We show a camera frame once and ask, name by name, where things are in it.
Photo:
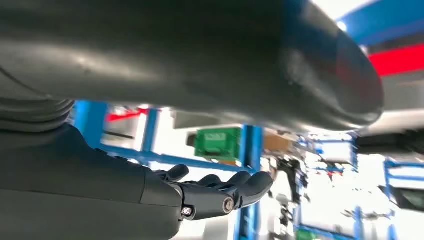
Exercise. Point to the blue metal shelf rack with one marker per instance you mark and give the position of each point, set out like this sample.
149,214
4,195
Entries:
357,225
89,122

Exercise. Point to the green plastic crate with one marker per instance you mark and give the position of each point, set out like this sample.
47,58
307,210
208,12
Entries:
218,145

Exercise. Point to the brown cardboard box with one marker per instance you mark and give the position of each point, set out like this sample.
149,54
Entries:
277,144

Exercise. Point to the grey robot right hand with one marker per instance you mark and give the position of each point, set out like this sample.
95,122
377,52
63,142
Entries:
66,185

